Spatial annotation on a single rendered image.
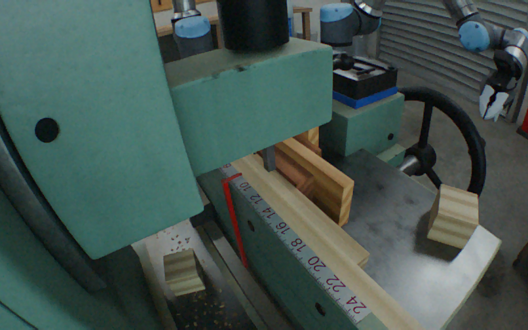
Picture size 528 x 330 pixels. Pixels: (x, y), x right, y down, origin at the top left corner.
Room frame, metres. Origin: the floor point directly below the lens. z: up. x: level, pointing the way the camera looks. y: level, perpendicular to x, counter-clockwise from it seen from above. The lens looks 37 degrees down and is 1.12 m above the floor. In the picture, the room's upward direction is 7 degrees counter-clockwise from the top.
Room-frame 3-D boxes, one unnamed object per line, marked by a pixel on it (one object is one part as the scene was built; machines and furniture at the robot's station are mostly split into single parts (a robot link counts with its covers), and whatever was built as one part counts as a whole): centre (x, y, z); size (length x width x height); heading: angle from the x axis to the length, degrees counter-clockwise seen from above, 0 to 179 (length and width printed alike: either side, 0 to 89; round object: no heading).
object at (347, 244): (0.37, 0.07, 0.92); 0.60 x 0.02 x 0.04; 27
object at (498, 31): (0.59, -0.65, 1.03); 0.11 x 0.11 x 0.08; 29
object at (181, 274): (0.19, 0.12, 0.82); 0.04 x 0.04 x 0.04; 14
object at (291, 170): (0.30, 0.02, 0.92); 0.23 x 0.02 x 0.04; 27
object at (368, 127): (0.38, -0.14, 0.92); 0.15 x 0.13 x 0.09; 27
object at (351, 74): (0.39, -0.14, 0.99); 0.13 x 0.11 x 0.06; 27
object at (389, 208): (0.34, -0.06, 0.87); 0.61 x 0.30 x 0.06; 27
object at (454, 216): (0.14, -0.19, 0.92); 0.05 x 0.04 x 0.04; 144
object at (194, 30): (0.94, 0.18, 0.98); 0.13 x 0.12 x 0.14; 18
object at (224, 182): (0.20, 0.03, 0.89); 0.02 x 0.01 x 0.14; 117
